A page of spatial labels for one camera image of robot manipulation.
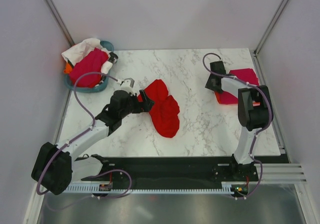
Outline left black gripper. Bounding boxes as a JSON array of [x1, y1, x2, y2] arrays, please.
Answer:
[[119, 90, 155, 119]]

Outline red t shirt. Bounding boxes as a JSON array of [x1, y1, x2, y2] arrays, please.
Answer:
[[144, 79, 180, 138]]

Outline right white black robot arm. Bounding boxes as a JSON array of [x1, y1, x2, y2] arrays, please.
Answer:
[[205, 61, 274, 181]]

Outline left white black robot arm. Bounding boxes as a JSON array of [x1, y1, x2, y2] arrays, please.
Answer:
[[31, 90, 155, 195]]

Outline folded magenta t shirt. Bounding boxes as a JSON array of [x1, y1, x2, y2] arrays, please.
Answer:
[[221, 68, 259, 98]]

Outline white and black garment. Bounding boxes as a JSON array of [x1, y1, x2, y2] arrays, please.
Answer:
[[100, 51, 118, 74]]

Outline magenta shirt in basket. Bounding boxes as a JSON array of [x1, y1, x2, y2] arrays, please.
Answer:
[[69, 48, 109, 88]]

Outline teal plastic laundry basket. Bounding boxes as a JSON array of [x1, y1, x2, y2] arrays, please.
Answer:
[[63, 40, 116, 94]]

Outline orange shirt in basket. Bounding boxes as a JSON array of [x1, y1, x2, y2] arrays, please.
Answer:
[[63, 62, 74, 74]]

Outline white shirt in basket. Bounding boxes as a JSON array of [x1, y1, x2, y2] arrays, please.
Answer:
[[61, 38, 114, 66]]

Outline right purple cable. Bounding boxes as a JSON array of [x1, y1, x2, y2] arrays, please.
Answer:
[[202, 53, 274, 201]]

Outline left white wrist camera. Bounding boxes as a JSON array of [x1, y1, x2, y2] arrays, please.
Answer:
[[120, 78, 135, 95]]

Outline right aluminium frame post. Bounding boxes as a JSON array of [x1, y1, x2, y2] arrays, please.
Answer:
[[252, 0, 301, 57]]

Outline aluminium frame post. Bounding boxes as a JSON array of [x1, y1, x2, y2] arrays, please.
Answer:
[[252, 0, 301, 57], [44, 0, 75, 46]]

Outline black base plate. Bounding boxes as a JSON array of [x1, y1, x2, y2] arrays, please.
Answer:
[[99, 156, 261, 190]]

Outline white slotted cable duct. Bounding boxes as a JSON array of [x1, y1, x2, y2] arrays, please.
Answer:
[[63, 182, 234, 194]]

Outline aluminium front rail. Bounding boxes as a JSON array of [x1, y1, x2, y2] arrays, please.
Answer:
[[260, 163, 307, 184]]

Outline left aluminium frame post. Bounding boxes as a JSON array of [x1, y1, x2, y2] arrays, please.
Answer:
[[44, 0, 75, 46]]

